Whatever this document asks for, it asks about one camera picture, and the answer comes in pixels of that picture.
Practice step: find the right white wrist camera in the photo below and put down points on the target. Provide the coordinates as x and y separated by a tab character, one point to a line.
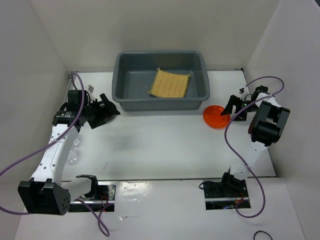
244	94

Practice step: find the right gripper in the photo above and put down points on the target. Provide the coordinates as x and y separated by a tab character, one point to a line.
233	100

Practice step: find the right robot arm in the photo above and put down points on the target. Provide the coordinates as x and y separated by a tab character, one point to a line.
264	130

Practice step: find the bamboo mat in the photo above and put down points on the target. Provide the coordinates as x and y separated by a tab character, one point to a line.
169	85

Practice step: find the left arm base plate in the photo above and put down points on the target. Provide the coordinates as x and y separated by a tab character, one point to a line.
105	199

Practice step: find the clear plastic cup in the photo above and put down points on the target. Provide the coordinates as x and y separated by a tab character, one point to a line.
73	155

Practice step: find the grey plastic bin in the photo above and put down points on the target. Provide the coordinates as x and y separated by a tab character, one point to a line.
135	71

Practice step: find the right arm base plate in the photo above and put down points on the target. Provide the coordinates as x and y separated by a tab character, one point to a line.
218	197

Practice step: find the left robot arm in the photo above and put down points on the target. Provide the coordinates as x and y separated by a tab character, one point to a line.
43	193

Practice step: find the orange plastic plate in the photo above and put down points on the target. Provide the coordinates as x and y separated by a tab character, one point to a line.
213	118

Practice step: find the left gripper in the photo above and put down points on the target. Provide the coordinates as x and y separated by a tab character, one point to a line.
105	113

